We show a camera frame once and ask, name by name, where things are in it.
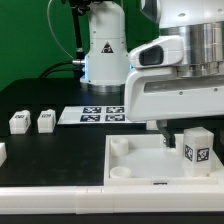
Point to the white left fence stub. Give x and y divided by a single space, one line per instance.
3 154

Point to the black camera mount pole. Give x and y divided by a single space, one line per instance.
78 8

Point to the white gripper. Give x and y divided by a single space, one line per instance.
154 91

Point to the white square tabletop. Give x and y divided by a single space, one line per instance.
145 160

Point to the white sheet with markers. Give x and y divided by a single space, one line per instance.
93 115

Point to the white front fence wall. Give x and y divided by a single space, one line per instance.
111 199

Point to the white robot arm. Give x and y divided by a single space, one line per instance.
180 74

